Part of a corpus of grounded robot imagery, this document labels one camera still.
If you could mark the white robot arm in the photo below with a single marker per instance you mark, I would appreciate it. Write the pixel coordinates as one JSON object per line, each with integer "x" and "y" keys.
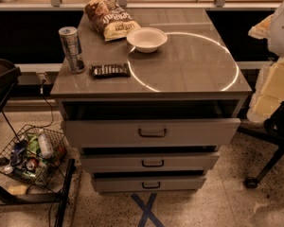
{"x": 269, "y": 92}

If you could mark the clear plastic bottle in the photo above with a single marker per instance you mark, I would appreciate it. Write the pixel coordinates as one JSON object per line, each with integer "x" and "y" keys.
{"x": 45, "y": 145}

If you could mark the black cart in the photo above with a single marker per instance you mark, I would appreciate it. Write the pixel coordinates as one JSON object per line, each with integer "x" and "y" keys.
{"x": 49, "y": 204}

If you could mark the black office chair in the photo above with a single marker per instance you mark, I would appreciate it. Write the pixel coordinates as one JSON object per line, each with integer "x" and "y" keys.
{"x": 274, "y": 134}

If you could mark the dark snack bar packet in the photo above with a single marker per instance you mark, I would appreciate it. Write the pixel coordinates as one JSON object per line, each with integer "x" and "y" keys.
{"x": 112, "y": 70}

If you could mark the white bowl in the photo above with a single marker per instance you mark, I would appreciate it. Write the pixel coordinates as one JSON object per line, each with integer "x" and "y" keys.
{"x": 147, "y": 39}

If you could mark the silver drink can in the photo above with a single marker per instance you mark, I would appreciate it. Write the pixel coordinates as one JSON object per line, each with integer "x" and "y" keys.
{"x": 72, "y": 50}

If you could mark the wire basket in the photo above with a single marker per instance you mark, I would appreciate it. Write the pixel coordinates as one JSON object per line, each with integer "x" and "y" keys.
{"x": 23, "y": 146}

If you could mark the chips bag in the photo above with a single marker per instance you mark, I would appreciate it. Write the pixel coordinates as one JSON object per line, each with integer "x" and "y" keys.
{"x": 110, "y": 19}

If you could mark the red white can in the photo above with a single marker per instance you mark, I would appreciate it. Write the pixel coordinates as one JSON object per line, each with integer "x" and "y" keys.
{"x": 32, "y": 164}

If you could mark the grey drawer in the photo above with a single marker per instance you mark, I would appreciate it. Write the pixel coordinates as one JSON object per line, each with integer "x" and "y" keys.
{"x": 113, "y": 163}
{"x": 139, "y": 184}
{"x": 149, "y": 133}

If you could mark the grey drawer cabinet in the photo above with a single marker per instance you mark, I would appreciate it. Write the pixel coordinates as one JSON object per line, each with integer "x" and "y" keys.
{"x": 191, "y": 76}

